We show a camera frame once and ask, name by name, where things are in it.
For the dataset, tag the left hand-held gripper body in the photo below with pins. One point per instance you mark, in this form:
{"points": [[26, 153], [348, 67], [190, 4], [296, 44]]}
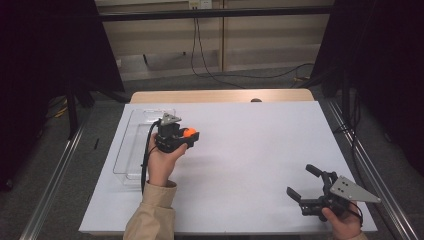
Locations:
{"points": [[168, 136]]}

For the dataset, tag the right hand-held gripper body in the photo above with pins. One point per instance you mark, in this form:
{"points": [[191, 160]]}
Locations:
{"points": [[348, 191]]}

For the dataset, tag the orange ball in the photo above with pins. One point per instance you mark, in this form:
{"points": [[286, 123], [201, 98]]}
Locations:
{"points": [[190, 132]]}

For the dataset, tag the clear plastic tray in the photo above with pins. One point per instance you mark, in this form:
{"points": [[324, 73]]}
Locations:
{"points": [[133, 150]]}

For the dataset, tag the person's left hand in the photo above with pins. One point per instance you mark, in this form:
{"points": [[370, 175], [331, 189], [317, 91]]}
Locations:
{"points": [[163, 166]]}

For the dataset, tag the person's right hand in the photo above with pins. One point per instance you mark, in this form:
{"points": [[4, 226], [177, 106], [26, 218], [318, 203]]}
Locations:
{"points": [[345, 226]]}

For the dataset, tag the wooden table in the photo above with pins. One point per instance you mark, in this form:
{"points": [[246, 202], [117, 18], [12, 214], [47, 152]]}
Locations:
{"points": [[200, 96]]}

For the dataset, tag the white table sheet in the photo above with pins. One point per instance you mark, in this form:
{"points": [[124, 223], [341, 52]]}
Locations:
{"points": [[250, 160]]}

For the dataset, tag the black pen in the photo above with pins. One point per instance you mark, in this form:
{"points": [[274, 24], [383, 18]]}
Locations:
{"points": [[96, 143]]}

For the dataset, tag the black metal stand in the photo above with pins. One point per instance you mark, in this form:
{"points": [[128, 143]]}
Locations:
{"points": [[71, 113], [346, 100]]}

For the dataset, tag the black horizontal bar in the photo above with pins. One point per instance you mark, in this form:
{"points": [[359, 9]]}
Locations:
{"points": [[216, 13]]}

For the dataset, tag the black curtain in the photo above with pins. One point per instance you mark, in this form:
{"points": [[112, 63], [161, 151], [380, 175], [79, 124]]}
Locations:
{"points": [[40, 66], [383, 66]]}

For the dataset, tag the aluminium floor rail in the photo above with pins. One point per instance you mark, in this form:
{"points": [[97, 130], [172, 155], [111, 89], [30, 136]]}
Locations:
{"points": [[53, 186], [373, 173]]}

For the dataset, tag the white wall socket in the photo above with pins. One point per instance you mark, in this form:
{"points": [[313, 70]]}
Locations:
{"points": [[200, 4]]}

